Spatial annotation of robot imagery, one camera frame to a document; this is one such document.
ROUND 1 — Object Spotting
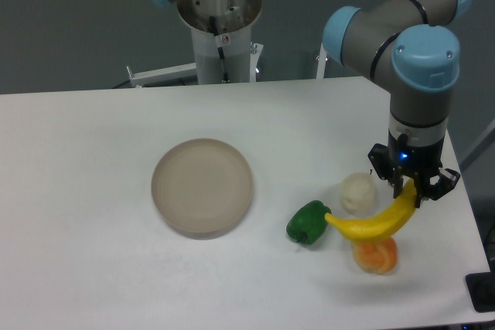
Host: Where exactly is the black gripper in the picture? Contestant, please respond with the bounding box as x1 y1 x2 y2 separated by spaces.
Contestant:
367 133 460 207

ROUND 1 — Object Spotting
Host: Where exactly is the yellow toy banana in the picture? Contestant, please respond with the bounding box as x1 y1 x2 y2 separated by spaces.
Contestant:
324 179 417 243

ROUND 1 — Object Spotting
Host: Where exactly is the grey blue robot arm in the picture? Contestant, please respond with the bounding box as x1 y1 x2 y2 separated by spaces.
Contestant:
153 0 472 205

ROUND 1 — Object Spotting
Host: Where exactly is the white toy garlic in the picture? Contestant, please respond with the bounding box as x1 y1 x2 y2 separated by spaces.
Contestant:
339 172 376 215

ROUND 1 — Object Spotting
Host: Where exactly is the orange toy bread knot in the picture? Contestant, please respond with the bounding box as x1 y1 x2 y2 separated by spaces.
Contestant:
351 237 398 274

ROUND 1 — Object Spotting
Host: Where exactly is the grey diagonal table leg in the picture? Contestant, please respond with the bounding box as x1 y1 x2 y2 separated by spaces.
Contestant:
459 119 495 172

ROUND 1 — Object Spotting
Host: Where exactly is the green toy bell pepper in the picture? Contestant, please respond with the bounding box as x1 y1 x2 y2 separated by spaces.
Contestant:
285 200 332 245

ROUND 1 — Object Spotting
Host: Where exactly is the black box at table edge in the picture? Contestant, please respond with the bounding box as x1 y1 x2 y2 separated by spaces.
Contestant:
465 272 494 313

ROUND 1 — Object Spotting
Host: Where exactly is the beige round plate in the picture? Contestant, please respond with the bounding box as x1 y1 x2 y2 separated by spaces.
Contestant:
151 138 254 237

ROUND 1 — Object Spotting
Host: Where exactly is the white metal upright bracket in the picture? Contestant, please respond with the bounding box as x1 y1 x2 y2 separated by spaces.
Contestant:
316 44 328 80

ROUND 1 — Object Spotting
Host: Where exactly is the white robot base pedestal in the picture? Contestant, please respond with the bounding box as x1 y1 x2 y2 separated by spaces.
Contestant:
177 0 262 84

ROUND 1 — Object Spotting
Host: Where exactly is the white metal frame bar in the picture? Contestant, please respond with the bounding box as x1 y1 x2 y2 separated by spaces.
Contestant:
126 63 196 87

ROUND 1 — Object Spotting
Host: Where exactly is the black base cable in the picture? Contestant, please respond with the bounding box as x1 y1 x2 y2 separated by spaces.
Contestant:
208 15 231 83

